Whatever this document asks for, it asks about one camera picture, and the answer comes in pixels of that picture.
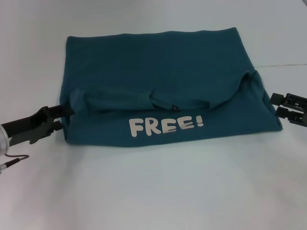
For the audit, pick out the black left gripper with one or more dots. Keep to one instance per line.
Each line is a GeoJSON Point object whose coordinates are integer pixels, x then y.
{"type": "Point", "coordinates": [28, 127]}

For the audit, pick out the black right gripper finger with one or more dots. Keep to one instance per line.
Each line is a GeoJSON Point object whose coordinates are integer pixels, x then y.
{"type": "Point", "coordinates": [278, 98]}
{"type": "Point", "coordinates": [284, 112]}

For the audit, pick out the teal blue t-shirt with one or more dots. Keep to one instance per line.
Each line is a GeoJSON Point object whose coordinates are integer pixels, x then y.
{"type": "Point", "coordinates": [153, 72]}

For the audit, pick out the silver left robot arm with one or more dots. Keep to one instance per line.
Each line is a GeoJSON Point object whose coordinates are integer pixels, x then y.
{"type": "Point", "coordinates": [3, 141]}

